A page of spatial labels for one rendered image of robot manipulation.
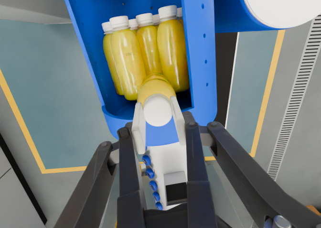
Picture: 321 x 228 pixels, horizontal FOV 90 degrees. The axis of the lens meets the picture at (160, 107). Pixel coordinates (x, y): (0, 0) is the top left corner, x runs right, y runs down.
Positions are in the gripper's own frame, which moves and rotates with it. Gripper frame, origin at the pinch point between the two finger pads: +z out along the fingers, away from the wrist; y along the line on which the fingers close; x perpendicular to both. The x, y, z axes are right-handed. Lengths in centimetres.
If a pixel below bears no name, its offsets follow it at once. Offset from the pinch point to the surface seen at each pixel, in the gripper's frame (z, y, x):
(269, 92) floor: 131, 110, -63
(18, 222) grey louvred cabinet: 100, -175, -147
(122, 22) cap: 20.8, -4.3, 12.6
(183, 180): 34, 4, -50
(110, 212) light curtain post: 34, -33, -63
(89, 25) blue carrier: 26.4, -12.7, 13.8
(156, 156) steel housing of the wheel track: 39, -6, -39
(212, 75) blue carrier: 13.9, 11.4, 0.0
